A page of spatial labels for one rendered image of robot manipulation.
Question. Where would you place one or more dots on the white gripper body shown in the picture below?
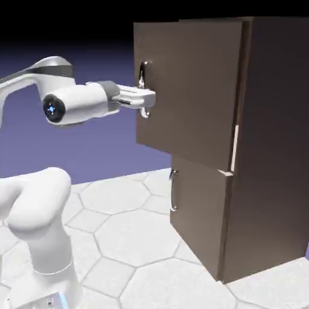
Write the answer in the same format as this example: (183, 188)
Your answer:
(142, 96)

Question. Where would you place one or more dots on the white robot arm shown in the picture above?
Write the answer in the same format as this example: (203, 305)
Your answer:
(79, 99)

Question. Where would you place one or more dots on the large brown cabinet door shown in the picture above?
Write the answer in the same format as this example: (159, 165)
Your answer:
(190, 87)

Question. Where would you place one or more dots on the dark brown wooden cabinet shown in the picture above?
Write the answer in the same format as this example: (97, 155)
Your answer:
(272, 144)

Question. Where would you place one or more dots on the small brown cabinet door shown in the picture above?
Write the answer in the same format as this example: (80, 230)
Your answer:
(200, 212)

